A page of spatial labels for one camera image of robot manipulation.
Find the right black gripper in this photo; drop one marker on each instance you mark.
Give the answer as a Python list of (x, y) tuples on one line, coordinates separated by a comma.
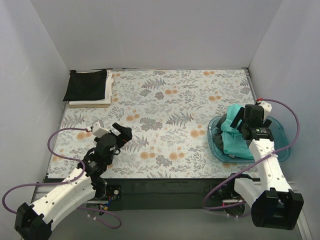
[(238, 119)]

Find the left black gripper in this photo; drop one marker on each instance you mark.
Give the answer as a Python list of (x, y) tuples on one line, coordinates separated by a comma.
[(122, 136)]

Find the teal t shirt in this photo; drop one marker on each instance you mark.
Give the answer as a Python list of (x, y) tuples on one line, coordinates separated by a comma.
[(233, 142)]

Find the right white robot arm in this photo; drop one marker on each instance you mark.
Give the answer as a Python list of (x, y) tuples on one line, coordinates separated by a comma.
[(274, 205)]

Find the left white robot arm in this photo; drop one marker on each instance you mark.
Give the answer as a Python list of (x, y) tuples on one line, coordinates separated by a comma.
[(84, 182)]

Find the dark grey t shirt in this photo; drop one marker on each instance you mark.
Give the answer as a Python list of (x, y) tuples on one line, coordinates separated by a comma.
[(217, 137)]

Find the folded beige t shirt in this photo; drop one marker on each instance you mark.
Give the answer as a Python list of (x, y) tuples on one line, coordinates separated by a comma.
[(87, 106)]

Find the folded white t shirt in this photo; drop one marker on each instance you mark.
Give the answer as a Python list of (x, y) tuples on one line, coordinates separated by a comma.
[(107, 95)]

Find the floral table cloth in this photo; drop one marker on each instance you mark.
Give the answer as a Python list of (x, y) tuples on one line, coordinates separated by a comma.
[(169, 112)]

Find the folded black t shirt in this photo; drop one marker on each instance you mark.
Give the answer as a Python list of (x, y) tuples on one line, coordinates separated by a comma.
[(87, 86)]

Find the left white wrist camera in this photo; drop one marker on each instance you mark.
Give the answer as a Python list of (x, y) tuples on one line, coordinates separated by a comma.
[(98, 129)]

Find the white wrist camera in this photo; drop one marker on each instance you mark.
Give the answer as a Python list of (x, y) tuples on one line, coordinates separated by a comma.
[(98, 129), (267, 107)]

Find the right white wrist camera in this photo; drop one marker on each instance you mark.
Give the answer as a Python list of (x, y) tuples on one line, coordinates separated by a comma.
[(267, 107)]

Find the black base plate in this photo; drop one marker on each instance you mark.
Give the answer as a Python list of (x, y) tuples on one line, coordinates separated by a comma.
[(156, 193)]

